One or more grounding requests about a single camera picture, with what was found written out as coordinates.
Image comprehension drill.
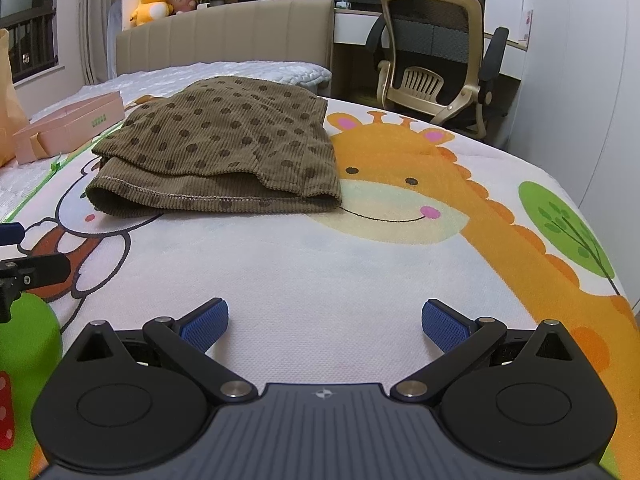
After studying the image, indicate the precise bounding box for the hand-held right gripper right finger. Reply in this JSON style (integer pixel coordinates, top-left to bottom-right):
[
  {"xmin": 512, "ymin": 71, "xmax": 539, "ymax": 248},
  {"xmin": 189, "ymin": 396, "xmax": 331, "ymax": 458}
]
[{"xmin": 390, "ymin": 298, "xmax": 577, "ymax": 404}]

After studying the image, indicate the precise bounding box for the white curtain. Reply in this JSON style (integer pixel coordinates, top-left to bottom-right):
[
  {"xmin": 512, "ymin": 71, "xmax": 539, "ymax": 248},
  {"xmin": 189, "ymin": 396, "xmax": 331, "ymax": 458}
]
[{"xmin": 82, "ymin": 0, "xmax": 126, "ymax": 86}]

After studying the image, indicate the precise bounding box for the cartoon animal printed blanket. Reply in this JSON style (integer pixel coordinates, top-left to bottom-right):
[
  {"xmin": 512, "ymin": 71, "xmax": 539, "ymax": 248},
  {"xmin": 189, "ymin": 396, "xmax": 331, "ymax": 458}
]
[{"xmin": 0, "ymin": 95, "xmax": 638, "ymax": 480}]

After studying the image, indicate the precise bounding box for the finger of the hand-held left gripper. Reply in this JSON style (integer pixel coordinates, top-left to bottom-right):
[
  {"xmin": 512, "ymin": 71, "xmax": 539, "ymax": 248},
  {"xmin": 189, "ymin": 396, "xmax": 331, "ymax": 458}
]
[
  {"xmin": 0, "ymin": 222, "xmax": 25, "ymax": 247},
  {"xmin": 0, "ymin": 252, "xmax": 72, "ymax": 292}
]

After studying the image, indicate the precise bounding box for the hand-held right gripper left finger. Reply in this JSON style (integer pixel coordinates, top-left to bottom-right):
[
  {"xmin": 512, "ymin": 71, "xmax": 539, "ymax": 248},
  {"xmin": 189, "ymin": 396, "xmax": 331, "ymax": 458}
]
[{"xmin": 62, "ymin": 296, "xmax": 257, "ymax": 404}]

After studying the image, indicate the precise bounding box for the beige and black office chair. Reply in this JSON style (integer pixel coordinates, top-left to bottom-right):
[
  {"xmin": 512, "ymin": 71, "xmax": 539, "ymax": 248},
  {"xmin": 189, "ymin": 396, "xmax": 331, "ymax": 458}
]
[{"xmin": 365, "ymin": 0, "xmax": 510, "ymax": 141}]

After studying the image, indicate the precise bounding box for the yellow plush duck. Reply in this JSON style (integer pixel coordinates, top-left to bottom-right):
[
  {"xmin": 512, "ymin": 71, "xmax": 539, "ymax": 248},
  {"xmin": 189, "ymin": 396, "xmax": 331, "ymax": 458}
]
[{"xmin": 131, "ymin": 0, "xmax": 173, "ymax": 28}]

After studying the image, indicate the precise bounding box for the beige padded headboard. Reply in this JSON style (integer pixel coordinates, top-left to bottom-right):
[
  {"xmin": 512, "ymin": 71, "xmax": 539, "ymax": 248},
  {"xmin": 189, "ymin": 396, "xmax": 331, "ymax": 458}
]
[{"xmin": 116, "ymin": 0, "xmax": 335, "ymax": 78}]

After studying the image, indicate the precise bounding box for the white computer case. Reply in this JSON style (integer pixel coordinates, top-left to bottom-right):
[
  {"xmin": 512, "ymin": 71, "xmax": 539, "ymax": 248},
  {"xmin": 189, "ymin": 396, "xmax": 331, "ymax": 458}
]
[{"xmin": 472, "ymin": 0, "xmax": 534, "ymax": 52}]

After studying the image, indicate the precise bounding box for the white desk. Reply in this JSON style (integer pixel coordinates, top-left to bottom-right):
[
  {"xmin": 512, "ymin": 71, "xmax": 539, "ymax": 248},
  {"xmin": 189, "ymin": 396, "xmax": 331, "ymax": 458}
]
[{"xmin": 332, "ymin": 7, "xmax": 528, "ymax": 81}]

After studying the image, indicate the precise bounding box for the white quilted bed cover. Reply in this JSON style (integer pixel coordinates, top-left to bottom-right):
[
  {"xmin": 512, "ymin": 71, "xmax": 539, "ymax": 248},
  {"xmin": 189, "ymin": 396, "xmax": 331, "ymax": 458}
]
[{"xmin": 0, "ymin": 60, "xmax": 333, "ymax": 223}]

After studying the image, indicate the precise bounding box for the pink gift box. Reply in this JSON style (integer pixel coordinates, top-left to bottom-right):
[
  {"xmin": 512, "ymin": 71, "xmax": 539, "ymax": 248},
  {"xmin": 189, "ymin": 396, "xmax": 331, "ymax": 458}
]
[{"xmin": 12, "ymin": 91, "xmax": 125, "ymax": 165}]

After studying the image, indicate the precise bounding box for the tan paper bag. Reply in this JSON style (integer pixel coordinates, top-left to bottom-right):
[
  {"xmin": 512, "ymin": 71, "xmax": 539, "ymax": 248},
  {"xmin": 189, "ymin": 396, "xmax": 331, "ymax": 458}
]
[{"xmin": 0, "ymin": 27, "xmax": 31, "ymax": 168}]

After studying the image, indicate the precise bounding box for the dark window with railing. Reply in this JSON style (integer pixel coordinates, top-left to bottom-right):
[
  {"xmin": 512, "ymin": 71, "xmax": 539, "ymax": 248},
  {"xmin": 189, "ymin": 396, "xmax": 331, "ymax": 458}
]
[{"xmin": 0, "ymin": 0, "xmax": 58, "ymax": 83}]

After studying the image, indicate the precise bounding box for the brown polka dot sweater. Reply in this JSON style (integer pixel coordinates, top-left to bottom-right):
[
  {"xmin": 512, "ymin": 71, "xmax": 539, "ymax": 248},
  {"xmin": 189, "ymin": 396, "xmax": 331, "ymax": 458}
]
[{"xmin": 85, "ymin": 75, "xmax": 343, "ymax": 218}]

